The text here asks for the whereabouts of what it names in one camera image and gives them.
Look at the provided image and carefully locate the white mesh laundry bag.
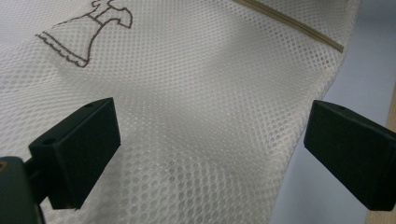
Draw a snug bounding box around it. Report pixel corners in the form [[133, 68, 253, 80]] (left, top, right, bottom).
[[0, 0, 362, 224]]

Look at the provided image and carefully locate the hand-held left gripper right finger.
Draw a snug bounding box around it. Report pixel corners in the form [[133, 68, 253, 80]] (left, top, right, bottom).
[[303, 99, 396, 212]]

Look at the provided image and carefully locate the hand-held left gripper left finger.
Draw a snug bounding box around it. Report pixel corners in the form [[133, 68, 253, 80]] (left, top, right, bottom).
[[28, 97, 121, 210]]

